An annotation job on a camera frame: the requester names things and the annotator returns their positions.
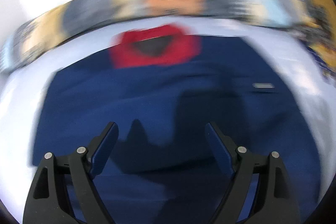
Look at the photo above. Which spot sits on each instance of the dark patterned cloth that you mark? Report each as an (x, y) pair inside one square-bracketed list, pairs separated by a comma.
[(317, 39)]

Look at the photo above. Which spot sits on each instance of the patchwork rolled quilt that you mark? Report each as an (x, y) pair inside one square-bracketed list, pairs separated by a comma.
[(54, 27)]

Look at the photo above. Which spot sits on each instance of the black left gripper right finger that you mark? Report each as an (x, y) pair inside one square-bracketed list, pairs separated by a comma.
[(259, 190)]

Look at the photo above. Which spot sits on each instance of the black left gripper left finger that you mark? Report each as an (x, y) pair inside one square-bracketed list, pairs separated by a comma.
[(48, 200)]

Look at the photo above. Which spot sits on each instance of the light blue cloud bedsheet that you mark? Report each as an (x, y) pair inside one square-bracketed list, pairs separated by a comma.
[(23, 92)]

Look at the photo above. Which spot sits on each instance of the navy work jacket red collar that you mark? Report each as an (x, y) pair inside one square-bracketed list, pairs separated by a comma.
[(161, 86)]

